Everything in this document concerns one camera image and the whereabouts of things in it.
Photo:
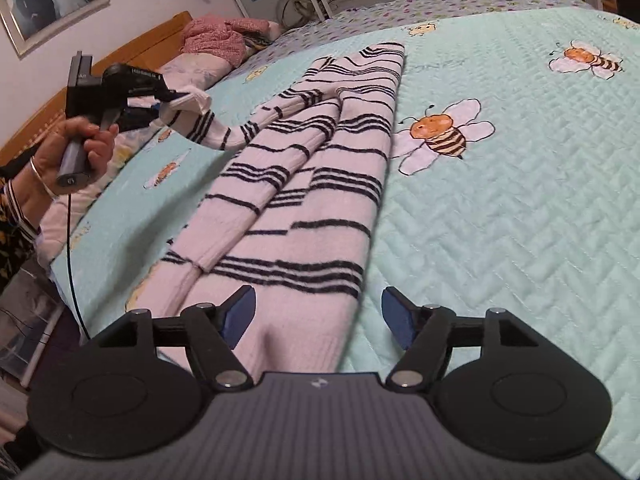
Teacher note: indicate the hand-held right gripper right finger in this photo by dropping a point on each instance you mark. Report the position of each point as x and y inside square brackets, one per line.
[397, 317]

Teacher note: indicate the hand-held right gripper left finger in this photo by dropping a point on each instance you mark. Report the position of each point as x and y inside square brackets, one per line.
[237, 315]

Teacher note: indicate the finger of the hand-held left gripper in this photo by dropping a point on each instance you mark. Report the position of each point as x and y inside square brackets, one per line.
[140, 117]
[165, 96]

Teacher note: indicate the person's left forearm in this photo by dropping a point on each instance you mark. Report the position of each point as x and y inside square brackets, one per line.
[15, 210]

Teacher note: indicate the person's left hand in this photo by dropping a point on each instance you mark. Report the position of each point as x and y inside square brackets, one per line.
[50, 160]

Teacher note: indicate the pale floral pillow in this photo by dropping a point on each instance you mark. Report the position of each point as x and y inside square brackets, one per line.
[195, 72]

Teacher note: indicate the wooden headboard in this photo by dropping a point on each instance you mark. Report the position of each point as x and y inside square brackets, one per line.
[125, 50]

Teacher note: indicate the pink knitted garment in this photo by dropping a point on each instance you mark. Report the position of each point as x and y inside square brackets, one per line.
[215, 40]

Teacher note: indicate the mint quilted bee bedspread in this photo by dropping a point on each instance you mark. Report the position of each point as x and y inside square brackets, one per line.
[500, 210]

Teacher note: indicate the purple floral blanket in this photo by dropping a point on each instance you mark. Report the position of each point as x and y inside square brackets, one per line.
[450, 5]

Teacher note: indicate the framed wall photo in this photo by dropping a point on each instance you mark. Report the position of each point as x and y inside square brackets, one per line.
[45, 0]

